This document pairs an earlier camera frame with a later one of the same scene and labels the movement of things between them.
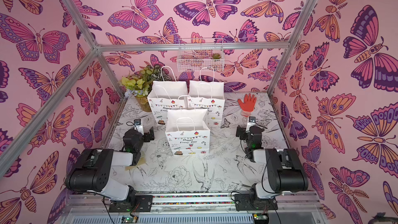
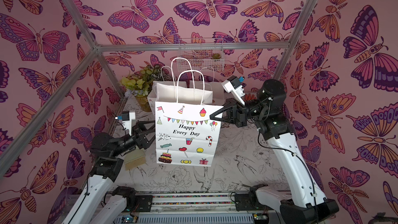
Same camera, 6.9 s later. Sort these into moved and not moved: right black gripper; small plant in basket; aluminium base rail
Moved: right black gripper
Not moved: small plant in basket; aluminium base rail
